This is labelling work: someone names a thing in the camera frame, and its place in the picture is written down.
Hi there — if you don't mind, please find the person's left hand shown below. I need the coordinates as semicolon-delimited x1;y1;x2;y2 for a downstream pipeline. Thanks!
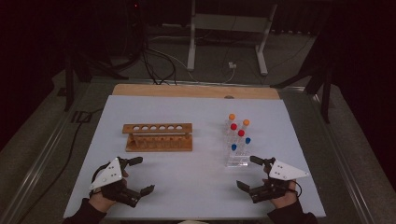
89;189;119;213

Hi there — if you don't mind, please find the orange cap test tube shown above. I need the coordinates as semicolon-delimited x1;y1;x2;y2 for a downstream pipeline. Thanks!
226;113;236;134
241;119;251;138

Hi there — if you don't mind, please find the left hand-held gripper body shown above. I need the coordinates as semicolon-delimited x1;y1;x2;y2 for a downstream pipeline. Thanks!
89;157;142;208

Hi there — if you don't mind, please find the white cable with plug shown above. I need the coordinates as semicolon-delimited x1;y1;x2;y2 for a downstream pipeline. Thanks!
148;35;238;85

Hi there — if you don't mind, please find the bundle of black cables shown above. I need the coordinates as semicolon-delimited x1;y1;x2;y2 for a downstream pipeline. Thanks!
122;0;178;86

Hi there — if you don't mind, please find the pale blue table mat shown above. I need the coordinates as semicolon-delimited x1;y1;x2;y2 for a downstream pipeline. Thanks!
63;94;327;220

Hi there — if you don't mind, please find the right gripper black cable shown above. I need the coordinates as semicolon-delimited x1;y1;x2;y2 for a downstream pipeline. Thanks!
293;180;304;199

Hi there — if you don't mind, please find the black floor cable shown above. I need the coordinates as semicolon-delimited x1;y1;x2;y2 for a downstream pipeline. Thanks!
15;106;105;224

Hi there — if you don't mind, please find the black tripod stand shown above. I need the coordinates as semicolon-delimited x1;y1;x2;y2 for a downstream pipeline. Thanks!
63;50;130;112

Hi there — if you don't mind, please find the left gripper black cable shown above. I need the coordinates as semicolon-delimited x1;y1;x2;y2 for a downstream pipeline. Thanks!
90;163;108;198

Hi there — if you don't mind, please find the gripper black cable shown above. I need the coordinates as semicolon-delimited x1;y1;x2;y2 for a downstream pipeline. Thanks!
90;163;108;198
293;180;304;199

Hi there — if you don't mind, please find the wooden test tube rack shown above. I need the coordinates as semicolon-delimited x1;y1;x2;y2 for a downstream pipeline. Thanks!
121;122;193;153

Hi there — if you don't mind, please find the white metal stand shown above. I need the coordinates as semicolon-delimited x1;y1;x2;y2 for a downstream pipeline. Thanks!
186;0;278;77

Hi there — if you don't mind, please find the black angled stand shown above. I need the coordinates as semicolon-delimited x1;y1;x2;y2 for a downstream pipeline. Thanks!
270;18;336;124

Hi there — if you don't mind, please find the clear acrylic tube rack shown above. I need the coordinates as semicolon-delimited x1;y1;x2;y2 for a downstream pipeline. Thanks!
222;122;252;168

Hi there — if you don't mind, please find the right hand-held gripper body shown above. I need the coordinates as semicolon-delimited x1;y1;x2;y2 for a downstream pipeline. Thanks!
247;160;311;204

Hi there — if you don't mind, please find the person's right hand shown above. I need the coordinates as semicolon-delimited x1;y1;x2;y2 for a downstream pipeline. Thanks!
270;180;299;209

